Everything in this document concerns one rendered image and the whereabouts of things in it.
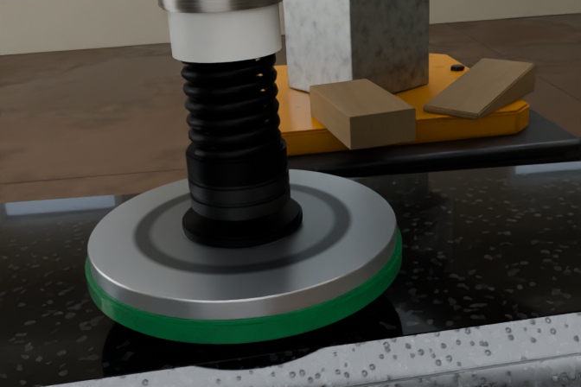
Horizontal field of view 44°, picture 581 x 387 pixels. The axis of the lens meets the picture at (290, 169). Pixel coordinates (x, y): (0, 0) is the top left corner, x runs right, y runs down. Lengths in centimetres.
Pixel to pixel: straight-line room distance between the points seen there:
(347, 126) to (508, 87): 33
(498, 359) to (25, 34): 641
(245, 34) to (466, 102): 79
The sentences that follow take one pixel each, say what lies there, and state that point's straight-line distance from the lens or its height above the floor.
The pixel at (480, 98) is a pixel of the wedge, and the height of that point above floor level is 80.
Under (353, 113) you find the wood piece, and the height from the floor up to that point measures 83.
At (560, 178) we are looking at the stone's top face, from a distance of 74.
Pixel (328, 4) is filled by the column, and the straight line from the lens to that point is 125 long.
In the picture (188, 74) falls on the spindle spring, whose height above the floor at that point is 102.
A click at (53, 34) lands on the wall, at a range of 670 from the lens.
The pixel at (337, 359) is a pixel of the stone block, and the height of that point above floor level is 84.
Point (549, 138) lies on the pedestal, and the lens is 121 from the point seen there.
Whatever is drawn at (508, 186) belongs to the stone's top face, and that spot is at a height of 85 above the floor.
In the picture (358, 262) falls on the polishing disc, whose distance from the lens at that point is 45.
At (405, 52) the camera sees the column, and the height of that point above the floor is 85.
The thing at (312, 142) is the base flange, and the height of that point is 76.
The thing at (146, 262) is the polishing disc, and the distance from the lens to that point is 47.
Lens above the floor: 112
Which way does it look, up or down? 20 degrees down
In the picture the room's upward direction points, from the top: 4 degrees counter-clockwise
